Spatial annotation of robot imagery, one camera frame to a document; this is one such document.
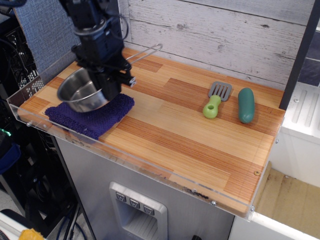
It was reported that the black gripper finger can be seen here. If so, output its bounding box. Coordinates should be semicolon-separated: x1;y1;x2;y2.
89;71;121;101

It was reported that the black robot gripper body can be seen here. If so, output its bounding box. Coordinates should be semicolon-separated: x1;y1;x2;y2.
72;28;136;87

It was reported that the small stainless steel pot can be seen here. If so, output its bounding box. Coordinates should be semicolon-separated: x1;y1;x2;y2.
57;43;163;113

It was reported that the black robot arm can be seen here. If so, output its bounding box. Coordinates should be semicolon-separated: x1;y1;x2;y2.
60;0;135;101

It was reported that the purple towel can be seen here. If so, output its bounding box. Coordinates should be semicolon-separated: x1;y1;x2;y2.
44;93;135;140

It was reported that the clear acrylic edge guard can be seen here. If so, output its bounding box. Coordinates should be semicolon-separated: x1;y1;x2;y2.
6;27;283;223

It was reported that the black plastic crate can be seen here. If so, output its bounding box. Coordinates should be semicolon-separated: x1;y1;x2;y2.
0;18;38;103

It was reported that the silver toy fridge cabinet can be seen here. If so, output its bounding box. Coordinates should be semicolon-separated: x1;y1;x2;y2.
56;139;234;240

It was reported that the ice dispenser panel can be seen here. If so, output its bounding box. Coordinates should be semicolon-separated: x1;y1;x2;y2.
109;181;168;240

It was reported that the dark green toy cucumber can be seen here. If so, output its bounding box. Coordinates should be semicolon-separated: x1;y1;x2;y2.
238;87;255;124

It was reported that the white toy sink unit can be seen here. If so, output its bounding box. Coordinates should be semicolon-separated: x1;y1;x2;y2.
229;82;320;240

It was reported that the toy spatula green handle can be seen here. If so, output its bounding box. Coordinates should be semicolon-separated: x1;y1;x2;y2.
202;81;232;119

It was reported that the dark vertical post right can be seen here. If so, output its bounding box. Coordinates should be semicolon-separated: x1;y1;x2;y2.
279;0;320;110

